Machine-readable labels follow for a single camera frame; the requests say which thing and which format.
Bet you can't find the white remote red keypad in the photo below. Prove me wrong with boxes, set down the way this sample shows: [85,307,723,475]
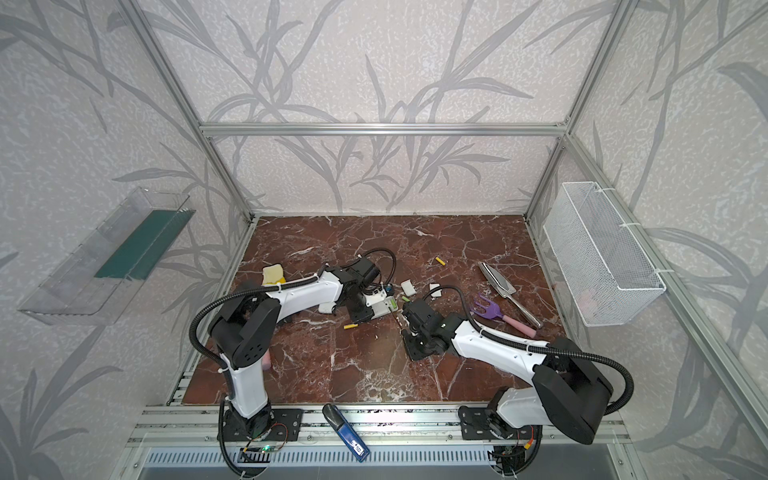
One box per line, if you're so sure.
[318,302,336,315]

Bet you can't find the white remote green buttons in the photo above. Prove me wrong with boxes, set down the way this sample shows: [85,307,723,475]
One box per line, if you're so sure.
[371,297,399,319]

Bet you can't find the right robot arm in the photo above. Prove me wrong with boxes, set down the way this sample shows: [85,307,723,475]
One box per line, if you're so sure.
[401,299,635,445]

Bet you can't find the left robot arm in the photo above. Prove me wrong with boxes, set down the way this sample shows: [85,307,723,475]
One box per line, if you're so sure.
[188,257,386,421]

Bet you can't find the purple pink garden fork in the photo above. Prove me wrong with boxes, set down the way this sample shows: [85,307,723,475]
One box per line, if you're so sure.
[472,295,537,338]

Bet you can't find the metal tongs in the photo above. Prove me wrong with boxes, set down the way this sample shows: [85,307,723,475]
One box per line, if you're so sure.
[478,262,543,329]

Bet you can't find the pink chalk stick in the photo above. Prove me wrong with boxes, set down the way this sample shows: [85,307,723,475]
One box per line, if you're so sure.
[261,350,272,371]

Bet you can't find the blue black utility knife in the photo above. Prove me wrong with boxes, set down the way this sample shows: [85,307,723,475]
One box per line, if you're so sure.
[322,403,370,462]

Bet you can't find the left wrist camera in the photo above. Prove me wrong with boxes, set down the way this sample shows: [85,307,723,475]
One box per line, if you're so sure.
[364,289,390,307]

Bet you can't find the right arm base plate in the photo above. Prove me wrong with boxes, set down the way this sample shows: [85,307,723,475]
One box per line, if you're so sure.
[458,405,536,442]

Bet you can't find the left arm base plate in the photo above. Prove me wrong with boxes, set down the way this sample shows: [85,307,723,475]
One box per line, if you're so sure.
[217,408,303,442]

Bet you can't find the white wire mesh basket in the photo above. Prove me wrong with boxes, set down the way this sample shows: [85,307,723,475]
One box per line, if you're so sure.
[543,182,666,327]

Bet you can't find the clear plastic wall bin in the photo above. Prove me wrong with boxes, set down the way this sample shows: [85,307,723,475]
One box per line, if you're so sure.
[19,187,195,326]

